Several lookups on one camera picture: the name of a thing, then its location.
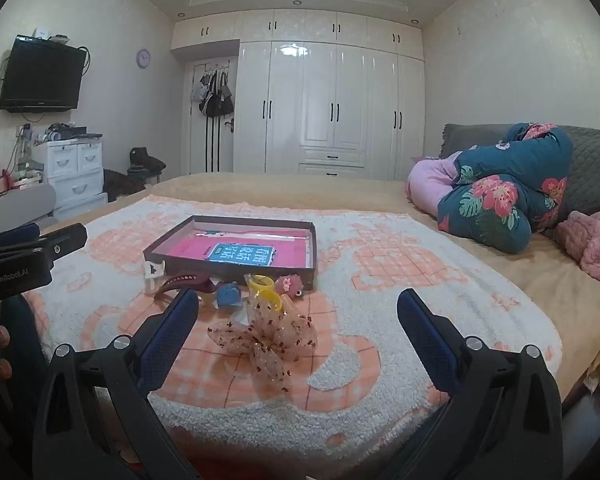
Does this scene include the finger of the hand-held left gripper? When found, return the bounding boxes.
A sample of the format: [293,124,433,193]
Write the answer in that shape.
[0,223,42,252]
[30,223,88,266]

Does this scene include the sheer dotted bow scrunchie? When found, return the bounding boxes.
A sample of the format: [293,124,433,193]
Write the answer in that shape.
[206,305,319,393]

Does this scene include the bed with tan sheet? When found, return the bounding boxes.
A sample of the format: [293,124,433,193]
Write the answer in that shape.
[45,172,600,411]

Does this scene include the dark brown cloth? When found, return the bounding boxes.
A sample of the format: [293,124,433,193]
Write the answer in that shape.
[102,169,147,196]

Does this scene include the white glossy wardrobe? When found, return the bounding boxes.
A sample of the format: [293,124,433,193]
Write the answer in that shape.
[171,7,426,182]

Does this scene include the dark clothes pile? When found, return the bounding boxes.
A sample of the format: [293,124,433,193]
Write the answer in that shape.
[128,146,167,176]

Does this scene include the white claw hair clip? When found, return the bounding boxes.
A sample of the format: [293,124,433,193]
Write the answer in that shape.
[144,260,167,293]

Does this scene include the pink plush hair tie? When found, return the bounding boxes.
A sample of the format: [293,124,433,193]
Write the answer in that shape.
[275,275,307,303]

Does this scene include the white drawer cabinet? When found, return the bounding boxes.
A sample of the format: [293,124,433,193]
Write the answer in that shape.
[32,137,106,208]

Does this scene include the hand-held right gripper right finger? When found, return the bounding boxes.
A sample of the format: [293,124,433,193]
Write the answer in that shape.
[396,288,565,480]

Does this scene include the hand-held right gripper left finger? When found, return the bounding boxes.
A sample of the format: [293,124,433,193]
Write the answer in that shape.
[32,287,201,480]

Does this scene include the white room door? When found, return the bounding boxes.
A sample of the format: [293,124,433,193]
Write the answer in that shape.
[182,57,238,176]

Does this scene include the blue box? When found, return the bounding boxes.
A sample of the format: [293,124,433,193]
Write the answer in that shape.
[216,282,242,308]

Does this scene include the white and orange fleece blanket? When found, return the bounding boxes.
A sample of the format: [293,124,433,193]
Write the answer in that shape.
[22,195,563,461]

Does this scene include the black hanging bag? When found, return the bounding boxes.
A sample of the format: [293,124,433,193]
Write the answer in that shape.
[200,72,235,118]

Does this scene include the pink fluffy blanket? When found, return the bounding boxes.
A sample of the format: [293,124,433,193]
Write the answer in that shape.
[555,210,600,286]

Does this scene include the person's left hand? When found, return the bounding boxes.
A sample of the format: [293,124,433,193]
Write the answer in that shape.
[0,324,15,381]

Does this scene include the dark red hair clip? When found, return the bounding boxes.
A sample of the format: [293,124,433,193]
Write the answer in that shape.
[152,271,216,303]

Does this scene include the black wall television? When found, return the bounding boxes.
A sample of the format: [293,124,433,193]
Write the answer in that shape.
[0,35,87,113]

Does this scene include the pink quilt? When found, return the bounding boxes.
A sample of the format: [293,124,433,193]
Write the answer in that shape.
[406,152,463,218]

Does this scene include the teal floral quilt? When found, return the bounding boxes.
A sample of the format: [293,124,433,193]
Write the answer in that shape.
[436,122,575,255]

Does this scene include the black set-top box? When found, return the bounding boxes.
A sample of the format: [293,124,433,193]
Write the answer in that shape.
[55,127,103,141]

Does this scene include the grey padded chair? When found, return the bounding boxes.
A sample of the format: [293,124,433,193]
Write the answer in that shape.
[0,182,57,236]

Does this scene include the shallow brown cardboard box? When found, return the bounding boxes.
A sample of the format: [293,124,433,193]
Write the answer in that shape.
[144,214,317,292]

